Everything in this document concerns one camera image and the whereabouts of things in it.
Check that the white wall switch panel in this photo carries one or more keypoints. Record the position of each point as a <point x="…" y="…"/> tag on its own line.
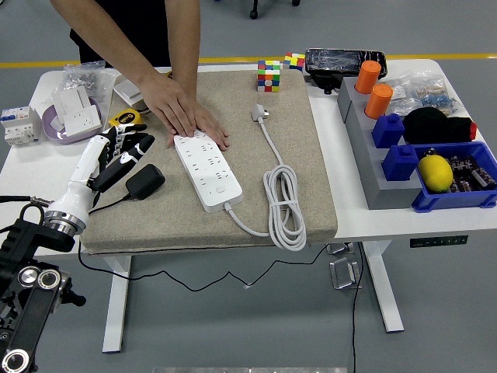
<point x="126" y="90"/>

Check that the black cloth bundle red tip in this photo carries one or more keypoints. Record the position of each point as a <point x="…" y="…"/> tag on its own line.
<point x="431" y="126"/>

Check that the yellow lemon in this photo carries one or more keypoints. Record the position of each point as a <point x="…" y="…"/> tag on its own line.
<point x="435" y="174"/>

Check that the person's left forearm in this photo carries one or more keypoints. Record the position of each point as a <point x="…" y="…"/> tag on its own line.
<point x="182" y="46"/>

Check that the orange cylinder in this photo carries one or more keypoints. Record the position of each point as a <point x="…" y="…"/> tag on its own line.
<point x="367" y="77"/>
<point x="378" y="102"/>

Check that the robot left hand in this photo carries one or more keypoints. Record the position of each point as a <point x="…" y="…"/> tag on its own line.
<point x="77" y="190"/>

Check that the dark capacitors pile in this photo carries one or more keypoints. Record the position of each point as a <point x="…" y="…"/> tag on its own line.
<point x="471" y="173"/>

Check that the blue plastic bin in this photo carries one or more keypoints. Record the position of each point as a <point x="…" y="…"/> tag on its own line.
<point x="450" y="201"/>

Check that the grey-brown fabric mat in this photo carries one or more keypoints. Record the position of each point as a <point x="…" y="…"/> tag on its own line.
<point x="233" y="136"/>

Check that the grey stepped block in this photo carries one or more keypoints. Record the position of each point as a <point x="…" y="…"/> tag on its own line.
<point x="372" y="175"/>

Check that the white table leg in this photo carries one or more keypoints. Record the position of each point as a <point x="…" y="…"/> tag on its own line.
<point x="384" y="291"/>
<point x="115" y="311"/>

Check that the clear bag of resistors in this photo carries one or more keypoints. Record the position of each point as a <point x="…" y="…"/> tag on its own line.
<point x="427" y="95"/>

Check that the black plug adapter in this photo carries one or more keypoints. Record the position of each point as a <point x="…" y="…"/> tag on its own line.
<point x="145" y="182"/>

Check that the white wall socket panel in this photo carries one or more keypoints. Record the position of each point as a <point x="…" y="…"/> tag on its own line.
<point x="81" y="121"/>

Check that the person's left hand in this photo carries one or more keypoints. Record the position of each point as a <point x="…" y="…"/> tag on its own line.
<point x="213" y="128"/>

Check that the black office chair base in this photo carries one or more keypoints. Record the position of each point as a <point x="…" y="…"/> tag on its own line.
<point x="253" y="14"/>

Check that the person's right hand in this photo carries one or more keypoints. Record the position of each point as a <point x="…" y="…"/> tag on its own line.
<point x="171" y="105"/>

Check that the black table control panel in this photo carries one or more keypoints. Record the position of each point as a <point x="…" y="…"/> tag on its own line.
<point x="438" y="241"/>

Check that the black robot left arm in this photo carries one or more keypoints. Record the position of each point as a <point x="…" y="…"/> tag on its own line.
<point x="35" y="303"/>

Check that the person's right forearm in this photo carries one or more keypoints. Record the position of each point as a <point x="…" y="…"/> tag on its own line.
<point x="110" y="39"/>

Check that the clear bag of metal parts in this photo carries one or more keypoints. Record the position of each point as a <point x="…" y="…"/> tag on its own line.
<point x="83" y="77"/>

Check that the large Rubik's cube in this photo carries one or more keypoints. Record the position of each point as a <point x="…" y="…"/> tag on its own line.
<point x="268" y="77"/>

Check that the white circuit breaker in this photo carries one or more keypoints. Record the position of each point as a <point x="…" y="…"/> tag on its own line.
<point x="19" y="126"/>

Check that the blue block with knob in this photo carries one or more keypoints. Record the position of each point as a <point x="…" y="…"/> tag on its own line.
<point x="387" y="132"/>
<point x="400" y="165"/>

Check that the white blank panel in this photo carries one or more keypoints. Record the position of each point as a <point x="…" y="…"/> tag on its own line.
<point x="71" y="99"/>

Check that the white power strip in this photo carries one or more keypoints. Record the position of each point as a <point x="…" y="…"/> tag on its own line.
<point x="209" y="175"/>

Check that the small Rubik's cube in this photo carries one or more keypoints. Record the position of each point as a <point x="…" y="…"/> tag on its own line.
<point x="294" y="62"/>

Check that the silver metal bracket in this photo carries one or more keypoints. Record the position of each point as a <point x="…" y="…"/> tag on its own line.
<point x="339" y="248"/>
<point x="343" y="274"/>

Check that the purple bowl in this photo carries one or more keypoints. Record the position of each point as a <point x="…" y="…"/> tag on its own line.
<point x="52" y="132"/>

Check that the black tray wrapped in plastic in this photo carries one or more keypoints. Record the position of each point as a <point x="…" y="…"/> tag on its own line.
<point x="334" y="62"/>

